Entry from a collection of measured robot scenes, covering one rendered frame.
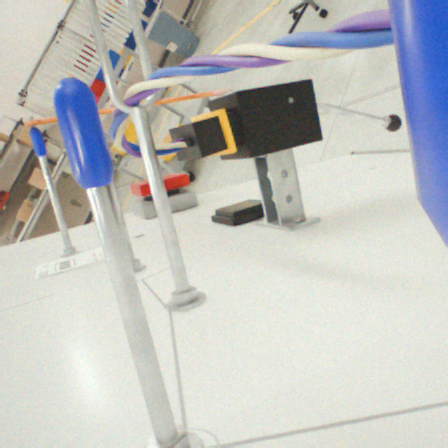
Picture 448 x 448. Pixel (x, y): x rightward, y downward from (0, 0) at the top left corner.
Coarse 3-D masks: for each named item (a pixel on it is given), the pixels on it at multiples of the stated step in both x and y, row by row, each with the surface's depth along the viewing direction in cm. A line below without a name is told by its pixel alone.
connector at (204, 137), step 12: (204, 120) 27; (216, 120) 27; (228, 120) 28; (180, 132) 28; (192, 132) 27; (204, 132) 27; (216, 132) 27; (240, 132) 28; (192, 144) 27; (204, 144) 27; (216, 144) 27; (240, 144) 28; (180, 156) 29; (192, 156) 28; (204, 156) 27
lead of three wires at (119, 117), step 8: (128, 96) 19; (128, 104) 19; (136, 104) 19; (112, 112) 20; (120, 112) 20; (120, 120) 20; (112, 128) 21; (120, 128) 21; (112, 136) 22; (120, 136) 22; (120, 144) 23; (128, 144) 24; (160, 144) 27; (168, 144) 27; (176, 144) 27; (184, 144) 27; (128, 152) 24; (136, 152) 25; (160, 152) 27; (168, 152) 27
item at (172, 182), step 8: (168, 176) 49; (176, 176) 48; (184, 176) 48; (136, 184) 48; (144, 184) 46; (168, 184) 47; (176, 184) 47; (184, 184) 48; (136, 192) 48; (144, 192) 46; (168, 192) 48; (176, 192) 49
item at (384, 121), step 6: (318, 102) 33; (324, 108) 33; (330, 108) 33; (336, 108) 34; (342, 108) 34; (348, 114) 34; (354, 114) 35; (360, 114) 35; (366, 114) 35; (372, 120) 36; (378, 120) 36; (384, 120) 36; (390, 120) 36; (384, 126) 37
